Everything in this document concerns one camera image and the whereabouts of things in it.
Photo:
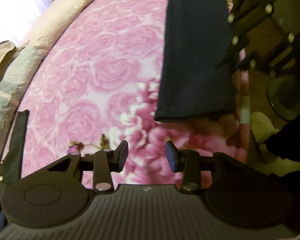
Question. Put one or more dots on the pink curtain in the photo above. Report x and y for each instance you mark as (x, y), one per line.
(17, 5)

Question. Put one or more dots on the pink floral blanket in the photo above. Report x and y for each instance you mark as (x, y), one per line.
(90, 80)

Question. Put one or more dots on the pale pink quilt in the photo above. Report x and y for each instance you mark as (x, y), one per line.
(70, 12)

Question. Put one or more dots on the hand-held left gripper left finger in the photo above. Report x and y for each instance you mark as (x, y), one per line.
(123, 155)

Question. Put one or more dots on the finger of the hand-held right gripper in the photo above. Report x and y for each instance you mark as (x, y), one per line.
(255, 7)
(237, 45)

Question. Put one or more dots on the white fluffy slipper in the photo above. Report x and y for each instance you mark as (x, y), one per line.
(262, 130)

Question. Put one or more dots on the grey plaid pillow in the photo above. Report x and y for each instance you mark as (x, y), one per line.
(12, 80)

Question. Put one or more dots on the navy blue garment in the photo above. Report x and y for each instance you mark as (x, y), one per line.
(195, 55)

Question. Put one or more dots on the dark cloth strip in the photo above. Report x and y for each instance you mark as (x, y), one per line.
(17, 142)

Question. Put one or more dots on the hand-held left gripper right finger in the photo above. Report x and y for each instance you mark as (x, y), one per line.
(171, 156)

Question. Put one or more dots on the person's dark pants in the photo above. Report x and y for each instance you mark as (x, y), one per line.
(292, 145)

